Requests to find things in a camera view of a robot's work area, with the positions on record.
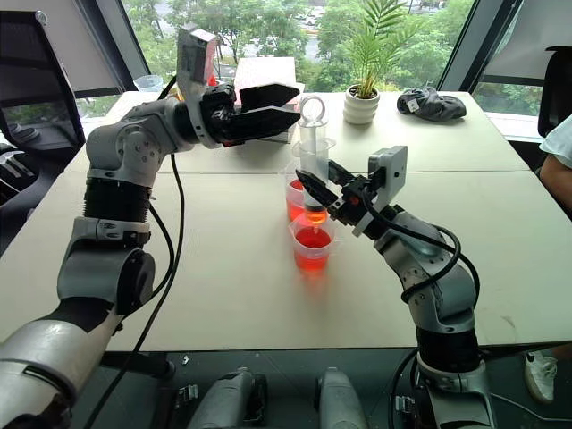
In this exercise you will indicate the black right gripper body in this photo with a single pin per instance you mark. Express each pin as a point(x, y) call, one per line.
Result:
point(355, 205)

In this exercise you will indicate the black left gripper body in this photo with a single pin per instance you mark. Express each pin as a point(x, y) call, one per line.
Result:
point(216, 111)

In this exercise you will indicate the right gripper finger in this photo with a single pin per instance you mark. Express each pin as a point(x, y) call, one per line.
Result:
point(317, 187)
point(342, 174)

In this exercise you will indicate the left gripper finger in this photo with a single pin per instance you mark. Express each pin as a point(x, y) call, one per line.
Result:
point(268, 95)
point(263, 123)

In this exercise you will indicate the large clear plastic syringe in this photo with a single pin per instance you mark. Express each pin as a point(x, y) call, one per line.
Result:
point(313, 152)

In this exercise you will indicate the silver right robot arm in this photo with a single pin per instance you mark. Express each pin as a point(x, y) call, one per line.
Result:
point(438, 295)

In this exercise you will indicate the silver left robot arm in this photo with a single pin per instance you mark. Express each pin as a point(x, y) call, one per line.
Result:
point(120, 152)

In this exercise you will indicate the clear cup with red liquid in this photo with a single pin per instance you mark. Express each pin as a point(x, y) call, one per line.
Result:
point(313, 252)
point(295, 201)

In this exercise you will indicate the empty clear plastic cup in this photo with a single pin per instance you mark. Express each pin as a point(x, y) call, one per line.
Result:
point(148, 83)

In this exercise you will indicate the white ribbed plant pot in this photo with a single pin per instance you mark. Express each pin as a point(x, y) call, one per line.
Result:
point(361, 109)

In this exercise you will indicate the dark grey crumpled cloth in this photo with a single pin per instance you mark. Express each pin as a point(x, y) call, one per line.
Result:
point(431, 105)

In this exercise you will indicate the green palm plant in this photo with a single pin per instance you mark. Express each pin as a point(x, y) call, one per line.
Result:
point(380, 40)

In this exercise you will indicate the grey rounded robot leg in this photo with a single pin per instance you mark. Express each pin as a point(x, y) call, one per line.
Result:
point(337, 400)
point(228, 402)

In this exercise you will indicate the person arm with light sleeve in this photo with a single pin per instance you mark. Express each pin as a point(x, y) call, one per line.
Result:
point(558, 170)

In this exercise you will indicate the white sneaker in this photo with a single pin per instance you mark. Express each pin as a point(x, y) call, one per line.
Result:
point(540, 375)

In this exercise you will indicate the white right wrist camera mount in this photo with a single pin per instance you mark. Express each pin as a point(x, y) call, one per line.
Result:
point(393, 172)

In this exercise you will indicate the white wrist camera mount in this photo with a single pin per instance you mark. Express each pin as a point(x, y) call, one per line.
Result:
point(193, 53)
point(393, 172)

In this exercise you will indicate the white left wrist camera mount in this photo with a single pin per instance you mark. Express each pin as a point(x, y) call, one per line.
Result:
point(193, 53)

